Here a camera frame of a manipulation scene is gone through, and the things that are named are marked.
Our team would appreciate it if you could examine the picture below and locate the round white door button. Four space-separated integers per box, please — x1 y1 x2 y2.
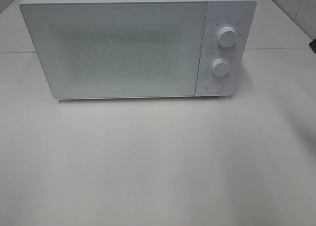
207 81 223 93

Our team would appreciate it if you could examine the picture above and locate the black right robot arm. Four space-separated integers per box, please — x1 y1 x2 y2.
309 39 316 52

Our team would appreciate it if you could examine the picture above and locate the white microwave oven body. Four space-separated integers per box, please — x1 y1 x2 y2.
20 0 257 99

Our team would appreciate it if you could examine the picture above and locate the white microwave door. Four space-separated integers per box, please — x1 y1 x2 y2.
20 2 206 99

